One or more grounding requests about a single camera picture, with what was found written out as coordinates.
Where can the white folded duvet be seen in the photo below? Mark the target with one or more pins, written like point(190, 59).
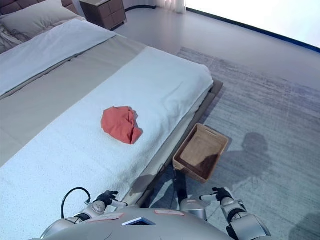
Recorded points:
point(45, 52)

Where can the brown wooden nightstand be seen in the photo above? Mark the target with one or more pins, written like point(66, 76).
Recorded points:
point(105, 11)

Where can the silver right robot leg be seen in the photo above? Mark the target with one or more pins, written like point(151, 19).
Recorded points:
point(193, 208)

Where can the grey bed sheet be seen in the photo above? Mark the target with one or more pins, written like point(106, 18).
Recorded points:
point(57, 82)

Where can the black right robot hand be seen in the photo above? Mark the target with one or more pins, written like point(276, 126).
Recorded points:
point(223, 194)

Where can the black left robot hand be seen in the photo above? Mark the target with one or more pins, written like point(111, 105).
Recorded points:
point(106, 196)

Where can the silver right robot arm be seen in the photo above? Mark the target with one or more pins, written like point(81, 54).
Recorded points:
point(246, 220)

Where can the brown padded headboard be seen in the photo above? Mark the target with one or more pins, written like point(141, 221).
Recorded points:
point(67, 3)

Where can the grey striped rug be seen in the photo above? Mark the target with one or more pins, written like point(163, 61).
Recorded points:
point(262, 120)

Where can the red cloth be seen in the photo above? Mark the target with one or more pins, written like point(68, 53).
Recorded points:
point(120, 126)

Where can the white mattress bed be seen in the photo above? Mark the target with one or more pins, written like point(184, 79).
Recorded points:
point(100, 140)

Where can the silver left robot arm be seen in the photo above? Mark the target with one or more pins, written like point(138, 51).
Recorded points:
point(96, 207)

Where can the silver robot torso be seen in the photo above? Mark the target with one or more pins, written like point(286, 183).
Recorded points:
point(140, 226)

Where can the grey patterned pillow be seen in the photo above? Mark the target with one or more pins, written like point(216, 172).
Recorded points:
point(11, 37)

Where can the brown wicker basket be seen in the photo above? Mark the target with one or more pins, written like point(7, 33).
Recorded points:
point(200, 155)

